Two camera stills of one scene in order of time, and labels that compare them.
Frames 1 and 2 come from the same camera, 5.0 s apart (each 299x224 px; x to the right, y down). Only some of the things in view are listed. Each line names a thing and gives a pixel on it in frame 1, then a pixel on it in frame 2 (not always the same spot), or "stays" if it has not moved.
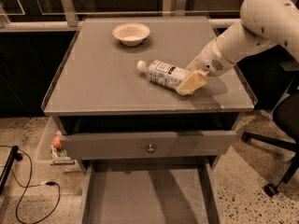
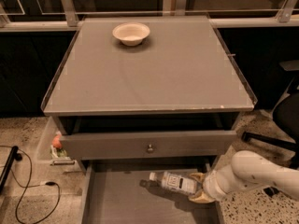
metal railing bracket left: x=68 y=6 stays
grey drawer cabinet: x=117 y=120 stays
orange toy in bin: x=56 y=142 stays
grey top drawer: x=170 y=145 stays
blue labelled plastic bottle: x=162 y=72 -> x=174 y=181
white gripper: x=211 y=61 -> x=211 y=184
